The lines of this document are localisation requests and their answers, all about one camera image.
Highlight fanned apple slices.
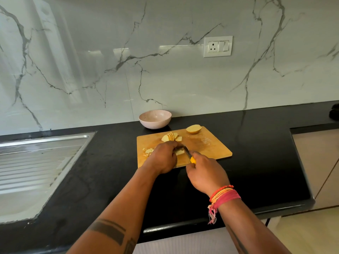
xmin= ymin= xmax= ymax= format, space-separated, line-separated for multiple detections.
xmin=161 ymin=132 xmax=183 ymax=143

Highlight person's left hand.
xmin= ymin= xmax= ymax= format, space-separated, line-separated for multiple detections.
xmin=142 ymin=141 xmax=186 ymax=175

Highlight red orange thread wristbands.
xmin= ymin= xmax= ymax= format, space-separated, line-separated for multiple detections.
xmin=207 ymin=185 xmax=242 ymax=225

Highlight person's right hand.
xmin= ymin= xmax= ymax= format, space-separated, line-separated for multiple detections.
xmin=186 ymin=151 xmax=230 ymax=197

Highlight yellow handled knife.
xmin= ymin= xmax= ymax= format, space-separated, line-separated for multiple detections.
xmin=182 ymin=146 xmax=197 ymax=164

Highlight white wall socket switch plate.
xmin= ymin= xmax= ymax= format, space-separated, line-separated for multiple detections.
xmin=203 ymin=36 xmax=233 ymax=58

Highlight person's left forearm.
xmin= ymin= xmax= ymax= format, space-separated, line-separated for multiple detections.
xmin=66 ymin=164 xmax=162 ymax=254

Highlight beige cabinet front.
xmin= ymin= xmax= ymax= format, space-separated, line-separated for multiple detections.
xmin=291 ymin=128 xmax=339 ymax=210

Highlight pink bowl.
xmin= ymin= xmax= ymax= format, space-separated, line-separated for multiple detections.
xmin=139 ymin=110 xmax=172 ymax=129

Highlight person's right forearm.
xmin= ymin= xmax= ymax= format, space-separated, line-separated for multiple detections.
xmin=217 ymin=192 xmax=292 ymax=254

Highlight black object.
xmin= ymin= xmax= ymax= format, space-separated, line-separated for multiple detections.
xmin=329 ymin=103 xmax=339 ymax=121

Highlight apple half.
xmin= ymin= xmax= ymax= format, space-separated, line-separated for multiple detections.
xmin=186 ymin=124 xmax=202 ymax=135

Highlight wooden cutting board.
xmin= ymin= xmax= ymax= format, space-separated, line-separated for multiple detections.
xmin=136 ymin=126 xmax=233 ymax=169

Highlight white ribbed cabinet front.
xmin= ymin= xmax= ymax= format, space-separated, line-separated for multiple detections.
xmin=132 ymin=219 xmax=268 ymax=254

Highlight steel sink drainboard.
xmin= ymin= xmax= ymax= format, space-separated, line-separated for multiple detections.
xmin=0 ymin=131 xmax=97 ymax=225

